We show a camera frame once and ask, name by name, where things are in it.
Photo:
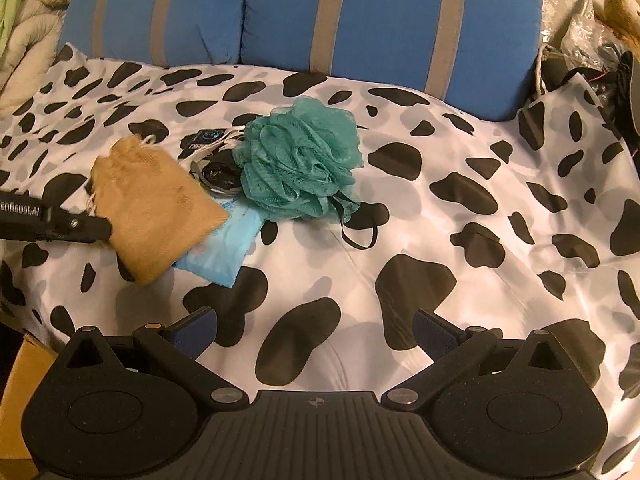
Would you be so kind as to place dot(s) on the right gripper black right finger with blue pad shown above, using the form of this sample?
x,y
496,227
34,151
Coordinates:
x,y
455,353

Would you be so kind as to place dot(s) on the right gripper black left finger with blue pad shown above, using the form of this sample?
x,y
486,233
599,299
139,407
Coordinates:
x,y
173,353

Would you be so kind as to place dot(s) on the light blue tissue pack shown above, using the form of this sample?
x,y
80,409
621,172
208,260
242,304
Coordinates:
x,y
218,258

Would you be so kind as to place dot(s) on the tan drawstring pouch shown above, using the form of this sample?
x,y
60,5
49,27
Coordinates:
x,y
158,212

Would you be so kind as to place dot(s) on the black plastic bag roll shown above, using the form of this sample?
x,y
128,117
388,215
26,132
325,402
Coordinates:
x,y
220,174

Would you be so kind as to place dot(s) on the teal mesh bath loofah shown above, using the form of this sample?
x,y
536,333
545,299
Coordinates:
x,y
297,162

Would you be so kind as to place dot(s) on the cardboard box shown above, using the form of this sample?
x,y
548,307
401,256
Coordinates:
x,y
33,360

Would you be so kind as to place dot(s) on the cow print blanket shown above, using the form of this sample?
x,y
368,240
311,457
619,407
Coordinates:
x,y
532,223

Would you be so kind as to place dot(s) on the beige quilted comforter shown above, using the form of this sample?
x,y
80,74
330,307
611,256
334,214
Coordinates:
x,y
30,51

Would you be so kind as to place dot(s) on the small black printed box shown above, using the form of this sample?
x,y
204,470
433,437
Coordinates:
x,y
202,140

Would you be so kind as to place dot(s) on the blue striped left cushion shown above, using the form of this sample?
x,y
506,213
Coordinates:
x,y
159,32

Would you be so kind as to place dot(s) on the blue striped cushion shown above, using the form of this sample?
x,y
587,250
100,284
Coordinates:
x,y
476,55
159,32

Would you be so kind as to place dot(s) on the blue striped right cushion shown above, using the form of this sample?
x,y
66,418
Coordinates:
x,y
476,55

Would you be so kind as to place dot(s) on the clear plastic wrap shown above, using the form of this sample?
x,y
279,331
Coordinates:
x,y
570,27

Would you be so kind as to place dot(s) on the brown plush toy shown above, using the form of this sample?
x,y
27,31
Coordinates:
x,y
623,17

